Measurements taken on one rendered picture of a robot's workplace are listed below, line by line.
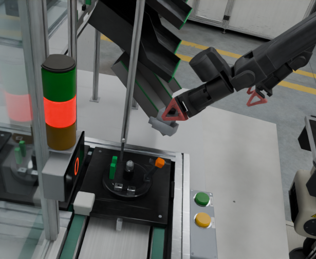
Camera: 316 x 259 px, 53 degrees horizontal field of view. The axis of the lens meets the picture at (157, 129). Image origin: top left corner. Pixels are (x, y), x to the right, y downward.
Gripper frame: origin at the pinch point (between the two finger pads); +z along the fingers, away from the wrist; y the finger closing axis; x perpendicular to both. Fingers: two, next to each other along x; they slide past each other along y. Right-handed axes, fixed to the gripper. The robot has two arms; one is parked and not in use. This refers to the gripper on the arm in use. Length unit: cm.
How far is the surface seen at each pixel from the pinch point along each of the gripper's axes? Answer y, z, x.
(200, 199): 3.5, 1.7, 24.8
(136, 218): 19.0, 11.7, 19.2
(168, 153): -7.8, 11.0, 10.8
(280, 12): -406, -3, -52
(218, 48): -342, 77, -47
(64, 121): 42.2, -6.7, -6.9
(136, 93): -3.7, 8.1, -10.5
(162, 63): -8.8, -1.6, -14.6
